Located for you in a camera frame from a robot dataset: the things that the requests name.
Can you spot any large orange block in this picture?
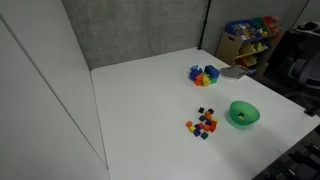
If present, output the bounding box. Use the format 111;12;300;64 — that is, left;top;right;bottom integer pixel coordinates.
194;74;205;87

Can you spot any large purple block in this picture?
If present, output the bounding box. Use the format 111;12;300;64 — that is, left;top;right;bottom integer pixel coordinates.
189;70;201;81

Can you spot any black equipment cluster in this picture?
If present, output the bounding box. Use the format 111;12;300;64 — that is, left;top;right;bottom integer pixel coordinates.
256;124;320;180

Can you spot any wooden toy shelf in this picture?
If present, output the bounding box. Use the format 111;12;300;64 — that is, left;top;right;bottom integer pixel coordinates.
215;15;287;69

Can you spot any grey office chair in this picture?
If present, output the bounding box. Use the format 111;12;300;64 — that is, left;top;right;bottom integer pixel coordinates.
288;52;320;98

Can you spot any large yellow block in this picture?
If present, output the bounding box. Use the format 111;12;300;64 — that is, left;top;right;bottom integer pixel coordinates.
201;74;212;88

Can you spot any black rounded object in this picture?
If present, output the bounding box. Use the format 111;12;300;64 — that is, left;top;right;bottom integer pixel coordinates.
296;21;320;34

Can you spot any large blue block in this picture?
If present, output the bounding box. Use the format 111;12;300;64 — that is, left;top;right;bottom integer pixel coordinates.
204;64;221;80

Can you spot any red toy bin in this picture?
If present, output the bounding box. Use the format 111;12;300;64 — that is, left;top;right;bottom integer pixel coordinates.
262;15;280;34

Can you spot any green plastic bowl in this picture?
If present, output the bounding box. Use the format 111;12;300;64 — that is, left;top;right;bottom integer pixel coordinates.
229;100;261;130

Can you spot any yellow toy bin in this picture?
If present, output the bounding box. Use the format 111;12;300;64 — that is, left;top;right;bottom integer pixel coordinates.
237;55;258;68

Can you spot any blue toy bin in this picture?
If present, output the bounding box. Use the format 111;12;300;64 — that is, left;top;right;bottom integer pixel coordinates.
224;19;259;42

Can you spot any black vertical pole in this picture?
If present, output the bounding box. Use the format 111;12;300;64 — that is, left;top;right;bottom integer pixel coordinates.
197;0;212;51

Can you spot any green toy bin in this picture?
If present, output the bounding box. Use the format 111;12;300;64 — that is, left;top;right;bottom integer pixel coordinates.
251;17;269;34

